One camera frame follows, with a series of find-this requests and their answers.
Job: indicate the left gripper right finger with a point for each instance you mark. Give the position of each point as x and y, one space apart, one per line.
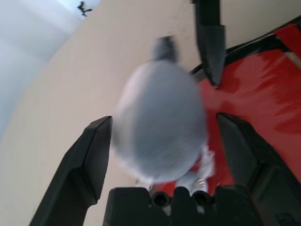
258 169

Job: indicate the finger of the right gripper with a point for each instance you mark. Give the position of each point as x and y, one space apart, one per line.
210 47

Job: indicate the red black paddle case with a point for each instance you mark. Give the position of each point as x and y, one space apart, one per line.
254 94

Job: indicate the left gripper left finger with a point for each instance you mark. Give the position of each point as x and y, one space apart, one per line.
77 174

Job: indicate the small black stand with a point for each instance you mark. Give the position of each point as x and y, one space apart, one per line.
82 9

